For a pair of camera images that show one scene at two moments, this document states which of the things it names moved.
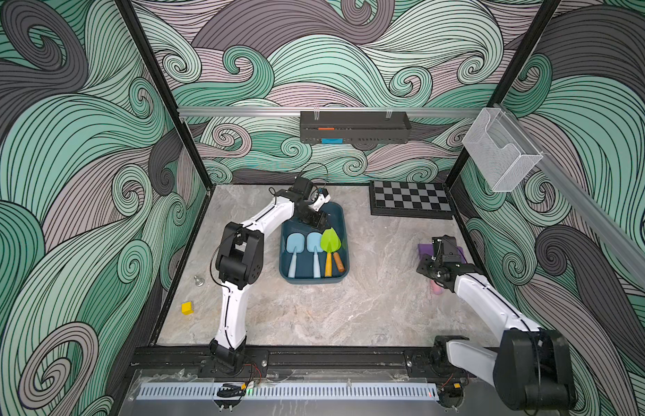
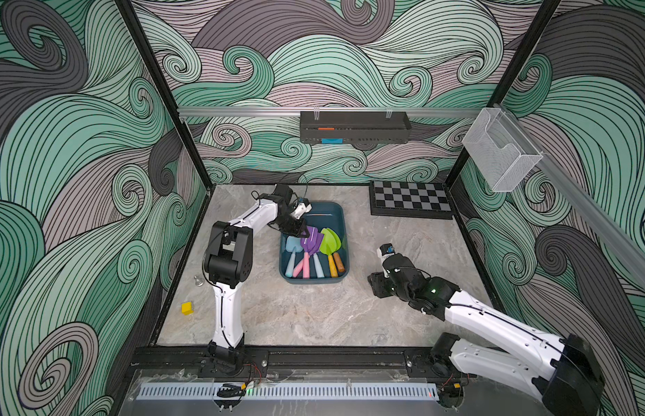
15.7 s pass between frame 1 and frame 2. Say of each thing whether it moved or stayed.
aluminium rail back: stayed
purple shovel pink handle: moved
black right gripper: moved
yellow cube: stayed
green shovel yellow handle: stayed
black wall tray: stayed
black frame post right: stayed
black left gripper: moved
